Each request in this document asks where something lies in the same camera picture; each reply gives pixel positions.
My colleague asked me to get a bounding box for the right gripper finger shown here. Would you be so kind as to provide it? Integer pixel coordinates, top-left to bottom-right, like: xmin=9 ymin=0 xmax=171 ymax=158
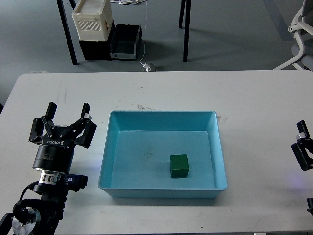
xmin=291 ymin=120 xmax=313 ymax=171

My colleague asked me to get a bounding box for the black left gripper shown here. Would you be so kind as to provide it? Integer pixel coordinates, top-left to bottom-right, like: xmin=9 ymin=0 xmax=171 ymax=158
xmin=28 ymin=102 xmax=97 ymax=174

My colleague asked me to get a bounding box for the green wooden block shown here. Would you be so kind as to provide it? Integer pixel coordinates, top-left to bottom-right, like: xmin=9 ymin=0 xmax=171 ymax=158
xmin=170 ymin=154 xmax=189 ymax=178

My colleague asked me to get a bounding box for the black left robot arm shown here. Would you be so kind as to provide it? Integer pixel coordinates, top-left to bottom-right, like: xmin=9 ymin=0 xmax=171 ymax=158
xmin=0 ymin=102 xmax=97 ymax=235

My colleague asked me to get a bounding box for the black storage box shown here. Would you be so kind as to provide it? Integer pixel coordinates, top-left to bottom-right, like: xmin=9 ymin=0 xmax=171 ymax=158
xmin=79 ymin=22 xmax=115 ymax=61

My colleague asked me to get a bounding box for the teal plastic tray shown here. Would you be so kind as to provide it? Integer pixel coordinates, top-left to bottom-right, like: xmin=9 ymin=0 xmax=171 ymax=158
xmin=98 ymin=111 xmax=228 ymax=198

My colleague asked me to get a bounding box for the white power adapter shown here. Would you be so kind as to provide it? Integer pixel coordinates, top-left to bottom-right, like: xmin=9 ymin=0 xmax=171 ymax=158
xmin=142 ymin=63 xmax=157 ymax=72

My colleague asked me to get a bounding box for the dark open bin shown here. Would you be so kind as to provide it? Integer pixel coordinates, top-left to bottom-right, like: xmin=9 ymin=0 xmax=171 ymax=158
xmin=110 ymin=24 xmax=142 ymax=60

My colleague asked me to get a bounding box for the white office chair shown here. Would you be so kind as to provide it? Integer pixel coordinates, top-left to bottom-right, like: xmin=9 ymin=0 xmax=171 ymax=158
xmin=274 ymin=0 xmax=313 ymax=71

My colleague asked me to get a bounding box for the cream plastic crate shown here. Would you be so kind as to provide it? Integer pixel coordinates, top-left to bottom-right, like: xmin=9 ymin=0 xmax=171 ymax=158
xmin=72 ymin=0 xmax=113 ymax=42

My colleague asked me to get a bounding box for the black table leg left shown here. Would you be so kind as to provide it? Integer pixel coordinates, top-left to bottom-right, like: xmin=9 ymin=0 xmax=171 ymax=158
xmin=56 ymin=0 xmax=78 ymax=65

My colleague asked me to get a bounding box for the black table leg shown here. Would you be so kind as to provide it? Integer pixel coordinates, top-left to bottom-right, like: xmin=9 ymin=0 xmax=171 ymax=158
xmin=56 ymin=0 xmax=78 ymax=65
xmin=179 ymin=0 xmax=191 ymax=63

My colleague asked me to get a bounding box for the black table leg right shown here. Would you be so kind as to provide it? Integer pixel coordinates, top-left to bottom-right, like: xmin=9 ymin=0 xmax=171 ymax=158
xmin=179 ymin=0 xmax=191 ymax=63

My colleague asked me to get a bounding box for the thin white cable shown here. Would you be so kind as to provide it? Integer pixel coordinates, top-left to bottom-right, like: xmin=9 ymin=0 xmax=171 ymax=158
xmin=139 ymin=0 xmax=148 ymax=65

